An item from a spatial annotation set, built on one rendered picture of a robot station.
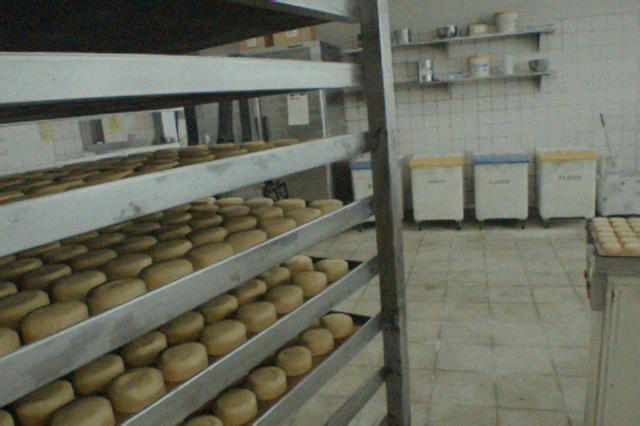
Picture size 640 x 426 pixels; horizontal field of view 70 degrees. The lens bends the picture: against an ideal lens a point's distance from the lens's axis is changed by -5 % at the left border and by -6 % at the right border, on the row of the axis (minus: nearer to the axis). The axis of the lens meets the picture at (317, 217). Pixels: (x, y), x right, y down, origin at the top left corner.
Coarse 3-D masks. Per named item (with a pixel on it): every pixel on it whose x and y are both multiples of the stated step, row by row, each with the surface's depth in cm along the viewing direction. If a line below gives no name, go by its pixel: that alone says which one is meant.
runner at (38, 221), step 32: (224, 160) 44; (256, 160) 47; (288, 160) 52; (320, 160) 57; (64, 192) 31; (96, 192) 33; (128, 192) 35; (160, 192) 38; (192, 192) 41; (0, 224) 28; (32, 224) 29; (64, 224) 31; (96, 224) 33; (0, 256) 28
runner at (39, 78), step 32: (0, 64) 27; (32, 64) 29; (64, 64) 30; (96, 64) 32; (128, 64) 35; (160, 64) 37; (192, 64) 40; (224, 64) 43; (256, 64) 47; (288, 64) 51; (320, 64) 56; (352, 64) 62; (0, 96) 27; (32, 96) 29; (64, 96) 31; (96, 96) 33; (128, 96) 35; (160, 96) 40
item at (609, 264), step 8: (600, 264) 135; (608, 264) 134; (616, 264) 134; (624, 264) 133; (632, 264) 132; (600, 272) 136; (608, 272) 135; (616, 272) 134; (624, 272) 133; (632, 272) 132
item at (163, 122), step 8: (152, 112) 90; (160, 112) 88; (168, 112) 90; (160, 120) 89; (168, 120) 90; (160, 128) 90; (168, 128) 90; (160, 136) 90; (168, 136) 90; (176, 136) 92; (160, 144) 91
